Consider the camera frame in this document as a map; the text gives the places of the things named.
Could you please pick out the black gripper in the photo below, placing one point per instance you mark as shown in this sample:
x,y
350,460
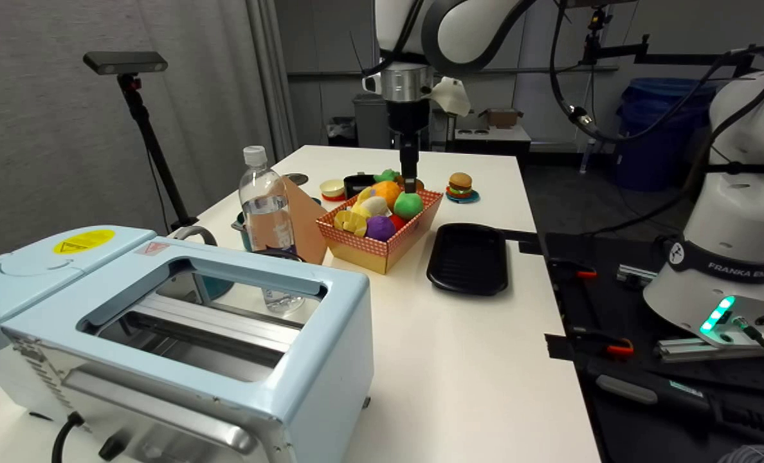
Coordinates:
x,y
410,119

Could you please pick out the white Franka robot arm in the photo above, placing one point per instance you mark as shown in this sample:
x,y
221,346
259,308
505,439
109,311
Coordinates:
x,y
742,221

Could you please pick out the green toy vegetable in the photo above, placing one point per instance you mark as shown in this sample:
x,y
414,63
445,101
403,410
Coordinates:
x,y
387,176

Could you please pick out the orange plush toy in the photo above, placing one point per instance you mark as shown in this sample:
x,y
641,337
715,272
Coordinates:
x,y
387,191

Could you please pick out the toy burger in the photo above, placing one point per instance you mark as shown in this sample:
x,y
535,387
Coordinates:
x,y
459,184

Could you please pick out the white yellow plush toy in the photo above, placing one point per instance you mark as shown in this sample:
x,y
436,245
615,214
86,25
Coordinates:
x,y
373,205

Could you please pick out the plain red plush toy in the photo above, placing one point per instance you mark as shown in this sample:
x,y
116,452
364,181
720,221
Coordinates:
x,y
397,221

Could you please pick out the purple eggplant plush toy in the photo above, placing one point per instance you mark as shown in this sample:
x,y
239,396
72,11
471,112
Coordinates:
x,y
379,227

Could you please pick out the red checkered cardboard box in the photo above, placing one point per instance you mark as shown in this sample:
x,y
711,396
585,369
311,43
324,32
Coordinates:
x,y
390,248

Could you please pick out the black oven tray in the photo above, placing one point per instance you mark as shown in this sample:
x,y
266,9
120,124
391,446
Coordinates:
x,y
469,257

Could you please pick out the light blue toaster oven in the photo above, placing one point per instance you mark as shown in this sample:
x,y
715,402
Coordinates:
x,y
311,375

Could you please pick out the blue round plate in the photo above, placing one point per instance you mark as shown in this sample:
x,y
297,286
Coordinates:
x,y
475,199

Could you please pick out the clear plastic water bottle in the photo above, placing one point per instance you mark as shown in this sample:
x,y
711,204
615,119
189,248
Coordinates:
x,y
266,209

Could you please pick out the black orange clamp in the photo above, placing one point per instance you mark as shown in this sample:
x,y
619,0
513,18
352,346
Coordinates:
x,y
583,275
615,346

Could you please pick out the blue plastic bin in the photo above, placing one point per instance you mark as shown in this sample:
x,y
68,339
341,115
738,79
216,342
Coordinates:
x,y
653,128

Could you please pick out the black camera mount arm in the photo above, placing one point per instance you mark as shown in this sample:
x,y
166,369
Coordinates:
x,y
599,34

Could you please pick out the black camera on tripod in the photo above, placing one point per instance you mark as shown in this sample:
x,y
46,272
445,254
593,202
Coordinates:
x,y
127,63

